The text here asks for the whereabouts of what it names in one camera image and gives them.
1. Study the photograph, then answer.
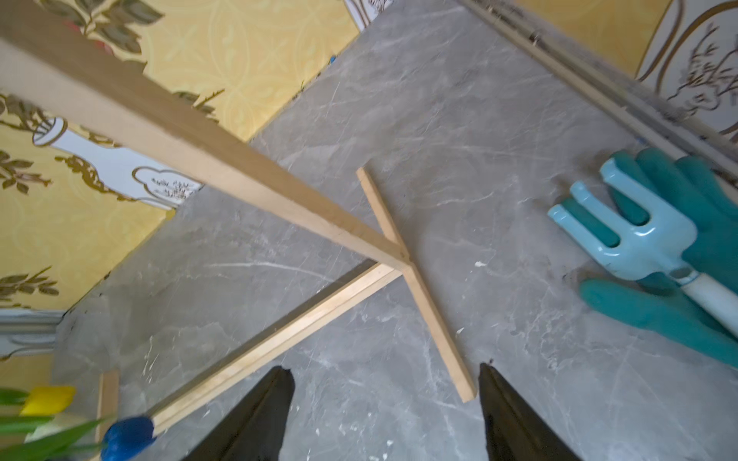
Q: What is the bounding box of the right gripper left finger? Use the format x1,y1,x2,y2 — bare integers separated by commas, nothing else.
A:
186,366,295,461

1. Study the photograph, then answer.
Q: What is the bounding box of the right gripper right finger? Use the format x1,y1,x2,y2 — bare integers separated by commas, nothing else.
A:
479,363,580,461

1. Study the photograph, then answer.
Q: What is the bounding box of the blue artificial tulip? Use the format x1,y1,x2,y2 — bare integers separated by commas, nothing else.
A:
51,414,158,461

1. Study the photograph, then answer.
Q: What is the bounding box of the white artificial tulip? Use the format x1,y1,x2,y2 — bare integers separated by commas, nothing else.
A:
1,413,105,460

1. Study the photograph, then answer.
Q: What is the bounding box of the yellow artificial tulip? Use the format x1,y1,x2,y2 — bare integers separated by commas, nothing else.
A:
1,386,77,417

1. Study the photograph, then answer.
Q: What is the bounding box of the wooden clothes rack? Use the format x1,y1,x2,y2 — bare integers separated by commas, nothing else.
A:
0,0,479,445

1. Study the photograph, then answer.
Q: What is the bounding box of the teal garden fork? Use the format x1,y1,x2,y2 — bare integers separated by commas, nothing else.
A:
548,159,737,334

